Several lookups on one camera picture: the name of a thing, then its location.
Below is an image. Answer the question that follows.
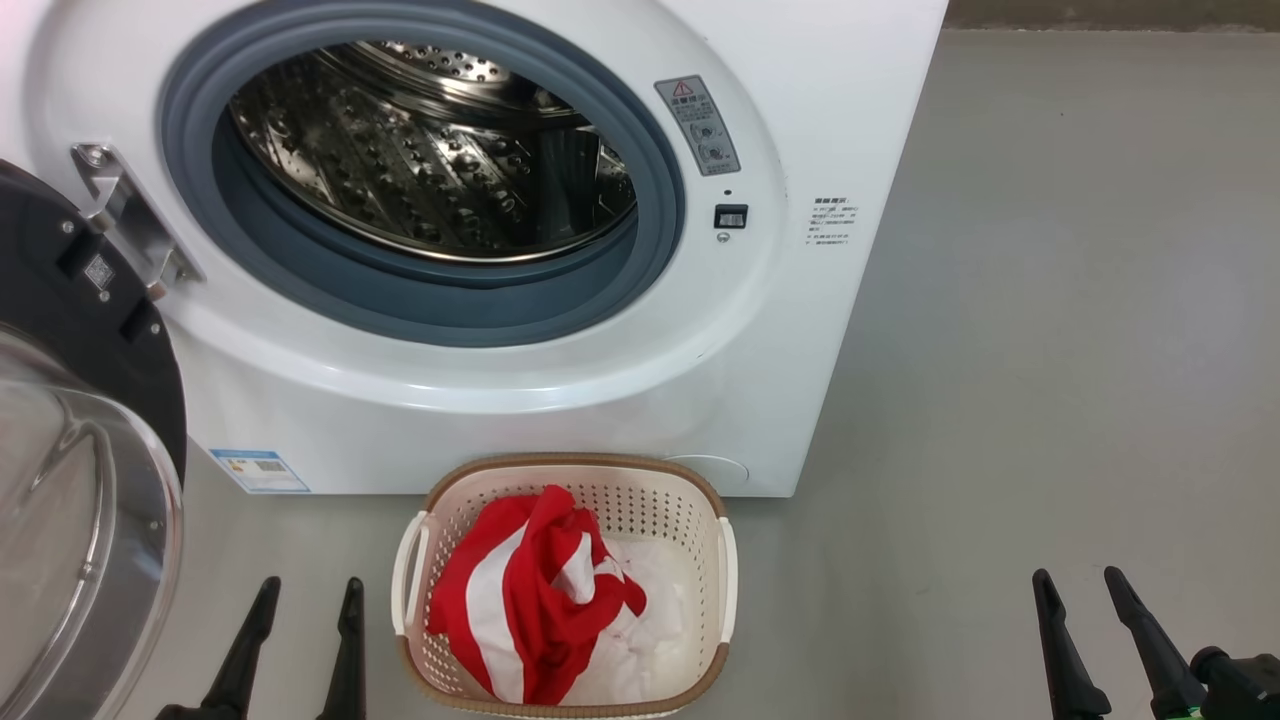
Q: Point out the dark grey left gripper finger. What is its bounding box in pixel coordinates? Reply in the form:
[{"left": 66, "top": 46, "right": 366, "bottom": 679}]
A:
[
  {"left": 318, "top": 577, "right": 367, "bottom": 720},
  {"left": 155, "top": 576, "right": 282, "bottom": 720}
]

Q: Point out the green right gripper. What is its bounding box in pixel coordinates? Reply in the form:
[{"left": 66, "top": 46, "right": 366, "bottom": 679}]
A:
[{"left": 1032, "top": 566, "right": 1206, "bottom": 720}]

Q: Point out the red and white striped garment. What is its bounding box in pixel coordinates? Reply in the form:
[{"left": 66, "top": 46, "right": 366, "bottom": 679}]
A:
[{"left": 427, "top": 485, "right": 693, "bottom": 707}]

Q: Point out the round glass washer door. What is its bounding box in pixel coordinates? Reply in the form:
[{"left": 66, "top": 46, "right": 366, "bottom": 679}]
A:
[{"left": 0, "top": 160, "right": 189, "bottom": 720}]

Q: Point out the white front-load washing machine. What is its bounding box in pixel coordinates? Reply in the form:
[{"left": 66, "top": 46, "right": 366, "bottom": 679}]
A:
[{"left": 0, "top": 0, "right": 949, "bottom": 498}]

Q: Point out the cream perforated laundry basket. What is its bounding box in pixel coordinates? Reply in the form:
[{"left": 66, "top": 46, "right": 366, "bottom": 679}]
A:
[{"left": 391, "top": 453, "right": 739, "bottom": 719}]

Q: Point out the silver metal door hinge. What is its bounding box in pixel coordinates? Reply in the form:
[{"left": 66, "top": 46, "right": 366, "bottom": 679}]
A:
[{"left": 72, "top": 143, "right": 204, "bottom": 301}]

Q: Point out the blue energy label sticker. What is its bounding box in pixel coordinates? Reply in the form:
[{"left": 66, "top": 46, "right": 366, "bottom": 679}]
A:
[{"left": 210, "top": 449, "right": 311, "bottom": 495}]

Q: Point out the printed text notice sticker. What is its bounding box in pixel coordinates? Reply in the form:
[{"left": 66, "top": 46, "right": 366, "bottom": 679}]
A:
[{"left": 808, "top": 197, "right": 859, "bottom": 248}]

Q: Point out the grey warning sticker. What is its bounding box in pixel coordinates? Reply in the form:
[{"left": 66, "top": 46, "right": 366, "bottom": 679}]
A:
[{"left": 655, "top": 75, "right": 742, "bottom": 177}]

